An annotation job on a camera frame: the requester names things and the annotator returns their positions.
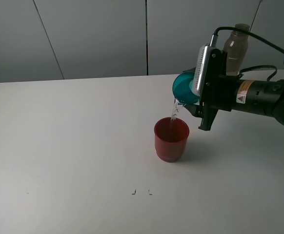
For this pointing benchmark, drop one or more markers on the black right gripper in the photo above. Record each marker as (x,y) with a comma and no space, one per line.
(223,93)

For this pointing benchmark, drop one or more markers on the teal transparent plastic cup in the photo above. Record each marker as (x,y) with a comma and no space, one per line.
(182,89)

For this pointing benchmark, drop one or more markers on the smoky transparent water bottle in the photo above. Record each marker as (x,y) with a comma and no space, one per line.
(236,47)

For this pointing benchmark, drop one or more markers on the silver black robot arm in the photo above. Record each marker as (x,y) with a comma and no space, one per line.
(278,112)

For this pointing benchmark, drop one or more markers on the red plastic cup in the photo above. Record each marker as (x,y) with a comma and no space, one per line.
(170,138)

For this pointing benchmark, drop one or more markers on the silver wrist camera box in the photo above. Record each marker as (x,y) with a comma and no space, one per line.
(209,60)

